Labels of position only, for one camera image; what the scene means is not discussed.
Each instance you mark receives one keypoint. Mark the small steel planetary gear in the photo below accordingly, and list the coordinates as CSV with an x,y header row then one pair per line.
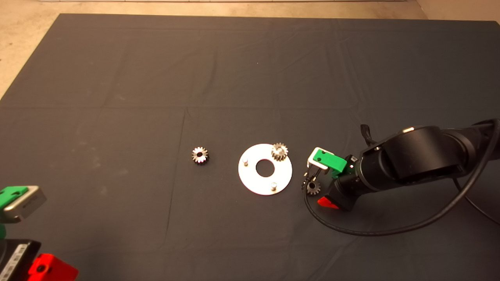
x,y
204,158
315,190
279,153

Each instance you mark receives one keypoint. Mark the wrist green camera mount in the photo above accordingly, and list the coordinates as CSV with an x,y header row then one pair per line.
x,y
9,195
332,160

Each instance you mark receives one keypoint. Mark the dark grey table cloth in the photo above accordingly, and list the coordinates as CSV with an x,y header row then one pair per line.
x,y
156,78

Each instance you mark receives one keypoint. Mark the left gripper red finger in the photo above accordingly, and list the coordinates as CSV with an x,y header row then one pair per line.
x,y
54,269

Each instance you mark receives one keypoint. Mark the right wrist green camera mount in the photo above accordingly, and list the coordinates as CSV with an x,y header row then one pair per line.
x,y
332,160

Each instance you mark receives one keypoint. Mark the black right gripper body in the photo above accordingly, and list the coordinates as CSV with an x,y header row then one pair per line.
x,y
345,193

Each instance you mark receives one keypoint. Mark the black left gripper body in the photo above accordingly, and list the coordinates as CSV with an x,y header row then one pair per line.
x,y
15,259

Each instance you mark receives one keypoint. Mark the left wrist green camera mount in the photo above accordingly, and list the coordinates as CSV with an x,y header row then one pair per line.
x,y
9,195

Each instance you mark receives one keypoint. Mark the white round pegged plate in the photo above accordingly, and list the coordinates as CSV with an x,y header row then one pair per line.
x,y
252,181

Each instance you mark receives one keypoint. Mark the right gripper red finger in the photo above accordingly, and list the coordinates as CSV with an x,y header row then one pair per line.
x,y
326,203

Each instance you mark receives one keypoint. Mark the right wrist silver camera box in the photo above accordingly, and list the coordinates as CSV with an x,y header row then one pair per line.
x,y
312,160

